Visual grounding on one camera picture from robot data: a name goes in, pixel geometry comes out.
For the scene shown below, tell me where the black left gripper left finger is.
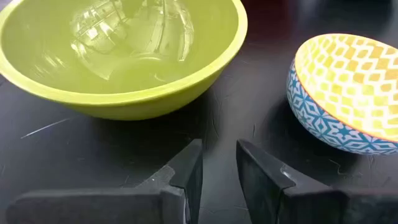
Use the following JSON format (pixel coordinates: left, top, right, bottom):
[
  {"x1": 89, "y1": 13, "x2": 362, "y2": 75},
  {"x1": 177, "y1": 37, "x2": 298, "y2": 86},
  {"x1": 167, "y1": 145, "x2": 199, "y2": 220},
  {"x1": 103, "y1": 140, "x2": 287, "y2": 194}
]
[{"x1": 5, "y1": 138, "x2": 204, "y2": 224}]

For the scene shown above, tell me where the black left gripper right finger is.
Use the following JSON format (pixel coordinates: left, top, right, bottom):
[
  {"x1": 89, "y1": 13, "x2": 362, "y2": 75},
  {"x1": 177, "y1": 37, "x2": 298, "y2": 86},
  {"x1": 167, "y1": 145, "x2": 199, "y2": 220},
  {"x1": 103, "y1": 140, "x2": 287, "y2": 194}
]
[{"x1": 236, "y1": 139, "x2": 398, "y2": 224}]

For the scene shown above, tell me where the yellow checkered blue patterned bowl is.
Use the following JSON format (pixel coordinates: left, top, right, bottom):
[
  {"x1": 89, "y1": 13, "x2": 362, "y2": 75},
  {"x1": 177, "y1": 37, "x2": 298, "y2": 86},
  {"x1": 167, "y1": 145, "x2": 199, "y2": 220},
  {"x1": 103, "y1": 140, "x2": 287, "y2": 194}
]
[{"x1": 286, "y1": 33, "x2": 398, "y2": 156}]

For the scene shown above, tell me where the large lime green bowl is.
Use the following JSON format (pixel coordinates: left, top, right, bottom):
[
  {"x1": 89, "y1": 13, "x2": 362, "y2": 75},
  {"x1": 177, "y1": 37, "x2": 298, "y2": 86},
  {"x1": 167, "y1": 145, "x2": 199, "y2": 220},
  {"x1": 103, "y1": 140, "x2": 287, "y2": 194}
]
[{"x1": 0, "y1": 0, "x2": 249, "y2": 121}]

